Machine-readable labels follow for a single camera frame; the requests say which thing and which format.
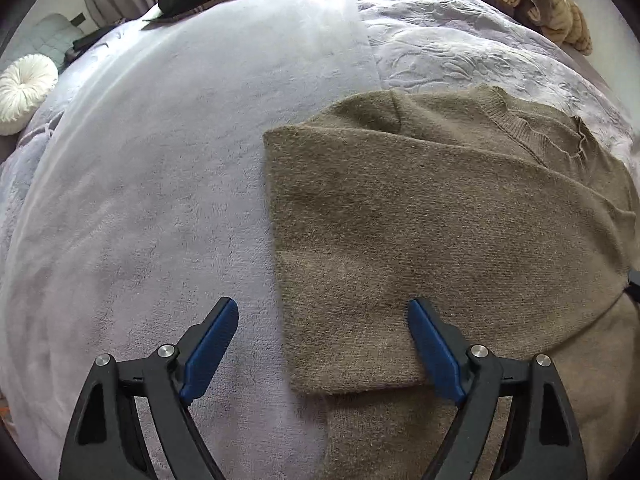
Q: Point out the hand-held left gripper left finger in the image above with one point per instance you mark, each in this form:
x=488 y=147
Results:
x=210 y=350

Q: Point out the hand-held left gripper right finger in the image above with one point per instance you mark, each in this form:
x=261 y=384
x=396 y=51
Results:
x=435 y=350

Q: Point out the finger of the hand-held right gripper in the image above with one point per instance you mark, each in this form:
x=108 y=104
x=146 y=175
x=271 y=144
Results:
x=635 y=285

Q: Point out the olive brown knit sweater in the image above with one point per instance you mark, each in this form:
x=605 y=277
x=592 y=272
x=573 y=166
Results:
x=425 y=220

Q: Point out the lavender fleece blanket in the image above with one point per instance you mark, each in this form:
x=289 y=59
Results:
x=175 y=185

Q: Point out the cream striped garment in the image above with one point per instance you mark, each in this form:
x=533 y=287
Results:
x=560 y=20

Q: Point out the embossed lavender bedspread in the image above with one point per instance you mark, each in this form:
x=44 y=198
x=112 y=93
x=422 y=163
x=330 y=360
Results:
x=440 y=45

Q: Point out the white round pleated pillow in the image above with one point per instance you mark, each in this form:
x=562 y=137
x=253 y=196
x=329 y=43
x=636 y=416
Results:
x=25 y=90

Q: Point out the pale grey quilted chair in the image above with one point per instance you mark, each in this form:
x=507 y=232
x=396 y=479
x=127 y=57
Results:
x=50 y=35

